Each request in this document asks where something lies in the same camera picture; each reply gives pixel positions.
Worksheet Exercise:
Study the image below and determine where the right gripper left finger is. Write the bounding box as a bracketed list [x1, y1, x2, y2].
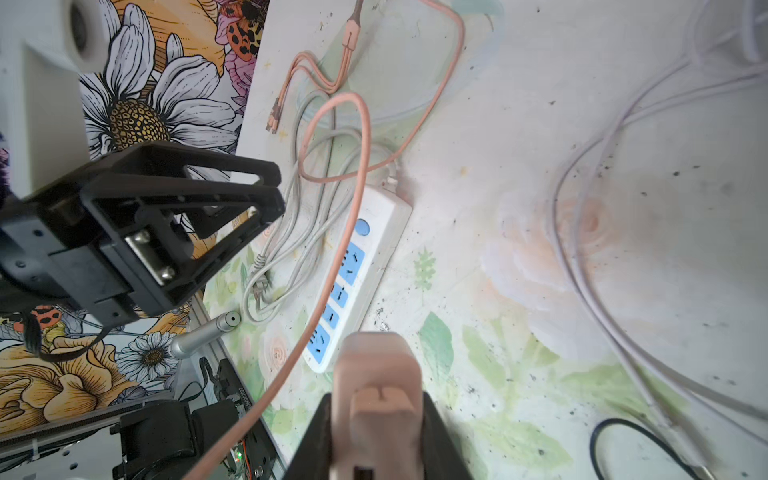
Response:
[283, 393, 332, 480]

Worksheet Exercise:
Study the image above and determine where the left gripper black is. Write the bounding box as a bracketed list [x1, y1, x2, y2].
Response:
[1, 142, 285, 327]

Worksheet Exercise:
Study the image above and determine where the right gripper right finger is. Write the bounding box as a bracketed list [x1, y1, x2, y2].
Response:
[421, 392, 472, 480]

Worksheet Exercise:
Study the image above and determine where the pink plug adapter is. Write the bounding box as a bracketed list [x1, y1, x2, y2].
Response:
[330, 332, 424, 479]

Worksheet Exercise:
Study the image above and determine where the pink charging cable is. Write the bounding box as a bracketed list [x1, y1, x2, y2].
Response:
[179, 0, 467, 480]

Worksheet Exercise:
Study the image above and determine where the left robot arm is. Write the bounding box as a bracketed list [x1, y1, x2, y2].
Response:
[1, 1, 285, 328]

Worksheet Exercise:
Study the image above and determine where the white blue power strip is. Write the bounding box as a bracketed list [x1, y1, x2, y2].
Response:
[303, 186, 412, 374]

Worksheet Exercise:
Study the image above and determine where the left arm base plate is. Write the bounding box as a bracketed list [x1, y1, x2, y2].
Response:
[199, 358, 282, 479]

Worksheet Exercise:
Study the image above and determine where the pink socket cord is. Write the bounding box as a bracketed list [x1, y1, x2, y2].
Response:
[548, 0, 768, 469]

